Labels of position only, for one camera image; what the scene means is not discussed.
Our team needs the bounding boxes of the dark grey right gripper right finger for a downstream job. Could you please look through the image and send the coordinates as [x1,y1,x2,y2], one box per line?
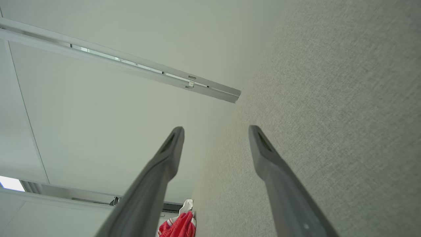
[248,125,340,237]

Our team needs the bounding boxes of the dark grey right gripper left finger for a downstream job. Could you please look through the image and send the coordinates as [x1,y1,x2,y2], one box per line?
[95,126,185,237]

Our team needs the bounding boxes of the red white-sleeved number shirt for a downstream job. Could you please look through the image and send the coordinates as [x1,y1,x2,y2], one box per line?
[157,199,197,237]

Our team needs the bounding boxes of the grey fabric sofa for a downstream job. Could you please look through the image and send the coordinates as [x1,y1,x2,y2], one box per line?
[192,0,421,237]

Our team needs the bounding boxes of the grey partition base rail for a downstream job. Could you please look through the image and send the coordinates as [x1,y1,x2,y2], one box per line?
[20,179,183,213]

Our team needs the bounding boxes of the grey partition post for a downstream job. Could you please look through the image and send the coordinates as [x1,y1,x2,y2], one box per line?
[0,17,241,97]
[0,30,236,103]

